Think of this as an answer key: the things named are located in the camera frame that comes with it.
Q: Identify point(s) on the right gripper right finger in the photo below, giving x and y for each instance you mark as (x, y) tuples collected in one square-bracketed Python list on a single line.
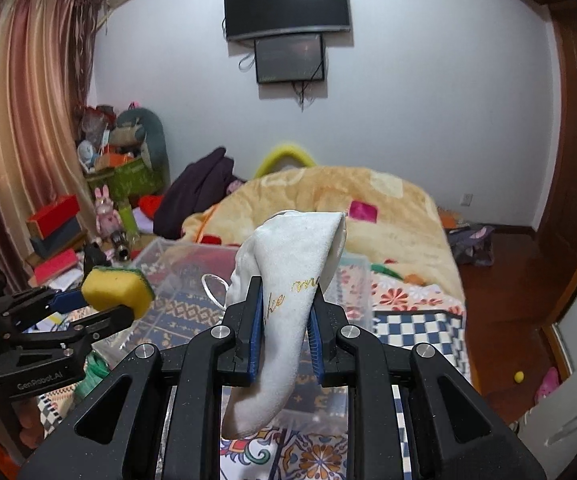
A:
[(332, 364)]

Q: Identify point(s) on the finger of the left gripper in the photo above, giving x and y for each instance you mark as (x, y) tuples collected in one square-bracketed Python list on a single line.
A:
[(77, 338), (36, 302)]

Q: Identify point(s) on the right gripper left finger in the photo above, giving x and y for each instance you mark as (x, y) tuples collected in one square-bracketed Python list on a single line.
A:
[(239, 357)]

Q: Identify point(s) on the green knit cloth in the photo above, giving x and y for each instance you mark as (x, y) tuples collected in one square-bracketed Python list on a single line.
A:
[(95, 371)]

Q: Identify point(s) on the yellow green sponge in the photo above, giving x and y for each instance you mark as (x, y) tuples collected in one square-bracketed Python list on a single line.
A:
[(106, 287)]

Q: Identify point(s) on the white sock gold lettering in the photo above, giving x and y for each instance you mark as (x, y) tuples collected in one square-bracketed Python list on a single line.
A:
[(295, 254)]

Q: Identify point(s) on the person's left hand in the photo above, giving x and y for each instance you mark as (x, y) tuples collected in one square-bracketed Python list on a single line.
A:
[(32, 433)]

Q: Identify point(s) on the patterned patchwork bedspread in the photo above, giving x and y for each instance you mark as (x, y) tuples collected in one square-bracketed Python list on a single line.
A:
[(158, 414)]

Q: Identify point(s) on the clear plastic storage box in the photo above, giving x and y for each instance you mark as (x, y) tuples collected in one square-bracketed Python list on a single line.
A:
[(189, 281)]

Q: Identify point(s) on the red gift box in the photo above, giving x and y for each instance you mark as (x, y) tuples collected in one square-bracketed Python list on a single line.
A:
[(51, 217)]

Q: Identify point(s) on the pink bunny toy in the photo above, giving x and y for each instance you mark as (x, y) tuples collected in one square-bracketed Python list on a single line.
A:
[(107, 220)]

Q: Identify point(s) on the dark purple garment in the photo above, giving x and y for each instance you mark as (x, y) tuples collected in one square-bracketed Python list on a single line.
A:
[(202, 184)]

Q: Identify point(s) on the clothes pile on floor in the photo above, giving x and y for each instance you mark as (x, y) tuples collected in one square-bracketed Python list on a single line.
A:
[(471, 243)]

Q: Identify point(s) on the green cardboard box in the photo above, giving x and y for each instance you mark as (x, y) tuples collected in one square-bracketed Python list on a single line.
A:
[(133, 178)]

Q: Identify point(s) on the small yellow ball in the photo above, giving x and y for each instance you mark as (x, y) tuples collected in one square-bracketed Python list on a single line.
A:
[(519, 377)]

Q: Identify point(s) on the yellow round cushion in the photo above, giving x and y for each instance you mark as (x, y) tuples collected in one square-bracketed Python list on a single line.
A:
[(282, 156)]

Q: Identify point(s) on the grey plush toy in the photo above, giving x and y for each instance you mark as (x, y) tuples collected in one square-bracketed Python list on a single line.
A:
[(139, 131)]

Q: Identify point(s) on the white cabinet door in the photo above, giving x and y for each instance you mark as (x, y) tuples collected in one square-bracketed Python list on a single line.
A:
[(549, 430)]

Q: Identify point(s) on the small wall monitor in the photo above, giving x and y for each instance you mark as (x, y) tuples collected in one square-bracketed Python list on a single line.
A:
[(290, 58)]

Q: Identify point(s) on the large wall television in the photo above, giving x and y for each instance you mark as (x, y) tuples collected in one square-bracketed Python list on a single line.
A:
[(250, 19)]

